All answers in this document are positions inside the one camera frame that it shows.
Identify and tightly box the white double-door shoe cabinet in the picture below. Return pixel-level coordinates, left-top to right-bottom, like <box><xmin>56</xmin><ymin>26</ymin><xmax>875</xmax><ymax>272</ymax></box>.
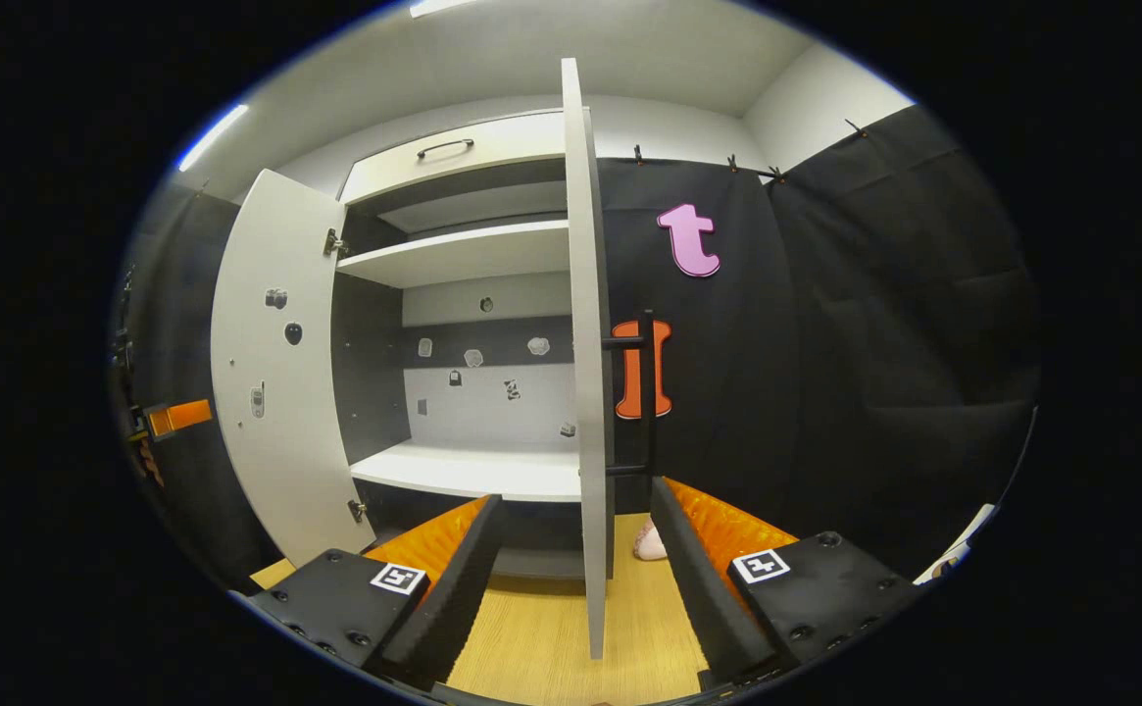
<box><xmin>329</xmin><ymin>109</ymin><xmax>593</xmax><ymax>581</ymax></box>

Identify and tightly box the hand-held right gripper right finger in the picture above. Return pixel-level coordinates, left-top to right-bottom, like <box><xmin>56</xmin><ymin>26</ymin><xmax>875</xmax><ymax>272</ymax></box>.
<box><xmin>649</xmin><ymin>476</ymin><xmax>924</xmax><ymax>687</ymax></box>

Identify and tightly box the black door handle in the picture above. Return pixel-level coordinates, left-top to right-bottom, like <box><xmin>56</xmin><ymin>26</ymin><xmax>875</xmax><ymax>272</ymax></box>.
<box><xmin>601</xmin><ymin>309</ymin><xmax>659</xmax><ymax>480</ymax></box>

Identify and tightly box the white cabinet shelf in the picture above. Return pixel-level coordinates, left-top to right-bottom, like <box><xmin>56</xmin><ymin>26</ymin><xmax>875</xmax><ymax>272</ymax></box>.
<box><xmin>349</xmin><ymin>438</ymin><xmax>584</xmax><ymax>504</ymax></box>
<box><xmin>334</xmin><ymin>219</ymin><xmax>572</xmax><ymax>289</ymax></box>

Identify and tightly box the white cabinet drawer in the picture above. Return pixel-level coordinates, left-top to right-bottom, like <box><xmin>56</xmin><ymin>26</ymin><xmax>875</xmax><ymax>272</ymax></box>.
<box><xmin>337</xmin><ymin>109</ymin><xmax>568</xmax><ymax>206</ymax></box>

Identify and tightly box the black backdrop cloth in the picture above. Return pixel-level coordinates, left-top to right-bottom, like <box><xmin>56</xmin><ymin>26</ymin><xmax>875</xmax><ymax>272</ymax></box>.
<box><xmin>110</xmin><ymin>103</ymin><xmax>1044</xmax><ymax>589</ymax></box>

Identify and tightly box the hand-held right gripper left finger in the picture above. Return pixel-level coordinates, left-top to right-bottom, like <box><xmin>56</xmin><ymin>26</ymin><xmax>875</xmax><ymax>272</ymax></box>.
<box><xmin>247</xmin><ymin>493</ymin><xmax>505</xmax><ymax>692</ymax></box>

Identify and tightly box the white cabinet bottom shelf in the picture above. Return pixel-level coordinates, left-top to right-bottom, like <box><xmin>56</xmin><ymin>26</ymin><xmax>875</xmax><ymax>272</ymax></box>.
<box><xmin>349</xmin><ymin>438</ymin><xmax>584</xmax><ymax>504</ymax></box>

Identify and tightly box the dark stand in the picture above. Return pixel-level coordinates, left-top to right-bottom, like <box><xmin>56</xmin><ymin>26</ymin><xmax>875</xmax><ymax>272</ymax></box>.
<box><xmin>108</xmin><ymin>265</ymin><xmax>141</xmax><ymax>395</ymax></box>

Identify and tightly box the white door with headphone sticker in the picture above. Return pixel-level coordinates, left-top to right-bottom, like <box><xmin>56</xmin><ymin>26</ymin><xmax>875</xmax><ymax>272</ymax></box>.
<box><xmin>560</xmin><ymin>57</ymin><xmax>618</xmax><ymax>661</ymax></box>

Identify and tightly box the white printed sheet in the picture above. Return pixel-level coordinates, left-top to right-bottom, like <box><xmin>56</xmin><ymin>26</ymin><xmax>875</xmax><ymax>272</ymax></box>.
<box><xmin>913</xmin><ymin>502</ymin><xmax>999</xmax><ymax>585</ymax></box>

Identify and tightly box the white door with camera sticker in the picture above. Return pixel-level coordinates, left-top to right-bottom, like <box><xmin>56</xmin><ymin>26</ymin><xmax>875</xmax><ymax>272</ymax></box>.
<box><xmin>209</xmin><ymin>168</ymin><xmax>377</xmax><ymax>569</ymax></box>

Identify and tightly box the row of black cloth clips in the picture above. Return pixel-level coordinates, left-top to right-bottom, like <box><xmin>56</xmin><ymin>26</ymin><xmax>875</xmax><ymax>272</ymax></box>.
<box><xmin>196</xmin><ymin>118</ymin><xmax>870</xmax><ymax>192</ymax></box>

